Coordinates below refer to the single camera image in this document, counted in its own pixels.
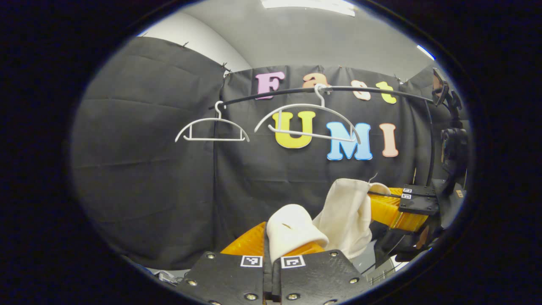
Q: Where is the large ceiling light panel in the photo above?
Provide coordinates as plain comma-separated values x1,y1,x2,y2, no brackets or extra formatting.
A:
262,0,356,17

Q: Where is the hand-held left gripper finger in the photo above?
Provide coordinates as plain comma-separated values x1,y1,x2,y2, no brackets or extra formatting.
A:
272,241,373,305
177,221,273,305

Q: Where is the black backdrop cloth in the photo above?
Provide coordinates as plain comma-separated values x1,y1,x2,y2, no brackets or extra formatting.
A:
71,36,470,272

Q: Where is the black clothes rack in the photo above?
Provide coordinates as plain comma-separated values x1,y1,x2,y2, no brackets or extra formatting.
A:
207,86,437,255

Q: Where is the white hanger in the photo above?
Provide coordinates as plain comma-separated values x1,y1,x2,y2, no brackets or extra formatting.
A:
175,101,250,143
254,83,362,144

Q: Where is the cream shirt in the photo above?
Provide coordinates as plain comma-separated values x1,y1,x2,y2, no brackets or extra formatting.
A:
266,178,392,263

